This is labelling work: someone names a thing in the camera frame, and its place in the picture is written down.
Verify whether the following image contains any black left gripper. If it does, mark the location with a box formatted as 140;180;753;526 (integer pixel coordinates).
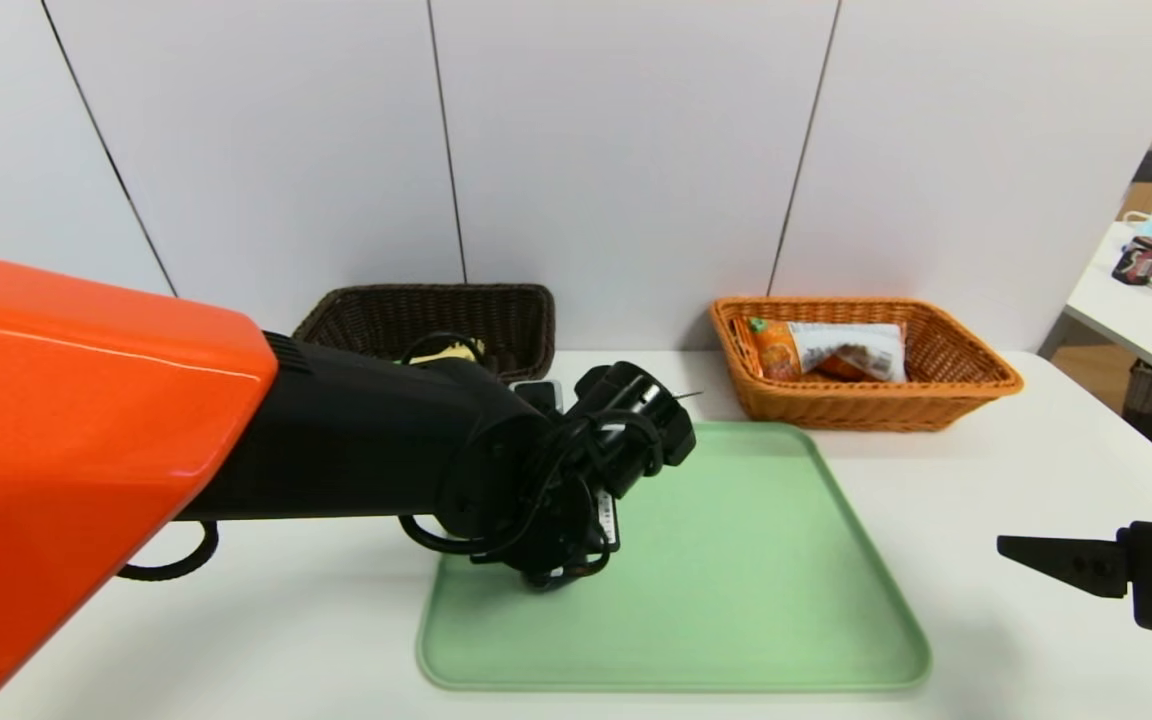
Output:
524;487;621;591

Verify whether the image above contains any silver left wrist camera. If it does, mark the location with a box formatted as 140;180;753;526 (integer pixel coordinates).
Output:
511;378;565;413

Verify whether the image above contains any orange wicker basket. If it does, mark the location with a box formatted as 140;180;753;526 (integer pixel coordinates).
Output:
711;296;1025;433

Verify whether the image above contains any light green plastic tray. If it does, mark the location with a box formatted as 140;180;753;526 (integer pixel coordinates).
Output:
417;421;933;693

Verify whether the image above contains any white side table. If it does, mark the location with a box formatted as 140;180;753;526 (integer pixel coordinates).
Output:
1063;222;1152;393

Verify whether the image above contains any dark brown wicker basket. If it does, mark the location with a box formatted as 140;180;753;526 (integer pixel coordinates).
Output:
293;284;557;386

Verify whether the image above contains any small black jar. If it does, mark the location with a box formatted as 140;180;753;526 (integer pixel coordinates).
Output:
1112;237;1152;286

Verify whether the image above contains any orange and white snack bag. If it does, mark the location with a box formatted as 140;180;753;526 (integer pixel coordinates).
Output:
746;317;909;384

